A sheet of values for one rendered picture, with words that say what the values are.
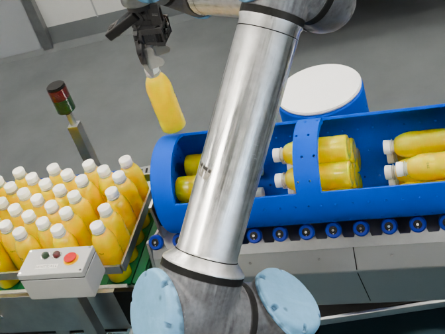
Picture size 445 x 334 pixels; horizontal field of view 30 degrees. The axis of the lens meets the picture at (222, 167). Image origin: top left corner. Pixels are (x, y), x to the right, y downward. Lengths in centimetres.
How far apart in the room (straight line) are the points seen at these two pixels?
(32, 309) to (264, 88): 142
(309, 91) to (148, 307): 140
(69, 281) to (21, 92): 351
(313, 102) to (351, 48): 228
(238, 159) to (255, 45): 19
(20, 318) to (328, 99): 118
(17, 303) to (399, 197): 121
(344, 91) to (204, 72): 250
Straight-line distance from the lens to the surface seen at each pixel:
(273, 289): 151
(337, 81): 270
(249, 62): 140
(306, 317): 152
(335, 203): 215
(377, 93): 445
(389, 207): 214
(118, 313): 250
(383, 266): 230
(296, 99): 266
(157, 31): 211
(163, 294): 139
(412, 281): 238
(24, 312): 264
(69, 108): 277
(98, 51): 578
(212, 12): 188
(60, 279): 228
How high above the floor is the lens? 249
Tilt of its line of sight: 36 degrees down
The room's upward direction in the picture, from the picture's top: 20 degrees counter-clockwise
